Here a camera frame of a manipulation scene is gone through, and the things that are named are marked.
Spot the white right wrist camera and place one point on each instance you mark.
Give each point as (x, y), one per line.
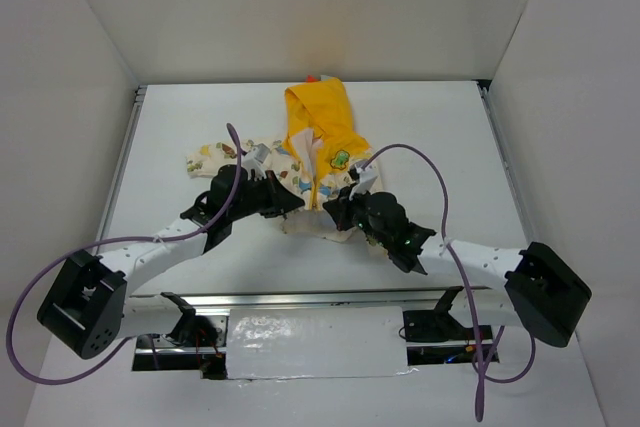
(366, 177)

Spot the white glossy cover plate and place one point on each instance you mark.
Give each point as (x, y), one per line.
(315, 343)

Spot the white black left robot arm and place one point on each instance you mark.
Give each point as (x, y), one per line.
(90, 305)

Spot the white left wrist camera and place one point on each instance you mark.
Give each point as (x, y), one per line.
(254, 161)

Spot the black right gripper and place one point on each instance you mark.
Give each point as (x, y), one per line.
(345, 206)

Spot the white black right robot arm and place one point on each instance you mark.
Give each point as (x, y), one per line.
(548, 297)

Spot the aluminium right side rail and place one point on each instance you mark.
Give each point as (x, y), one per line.
(507, 163)

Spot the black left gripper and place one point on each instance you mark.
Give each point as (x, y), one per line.
(270, 192)

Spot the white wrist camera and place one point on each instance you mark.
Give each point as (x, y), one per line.
(254, 161)
(366, 177)

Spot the cream yellow dinosaur kids jacket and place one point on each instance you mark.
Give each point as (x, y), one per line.
(315, 159)

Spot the aluminium front table rail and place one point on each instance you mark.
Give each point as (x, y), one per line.
(317, 299)

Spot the aluminium left side rail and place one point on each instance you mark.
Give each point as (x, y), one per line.
(111, 200)

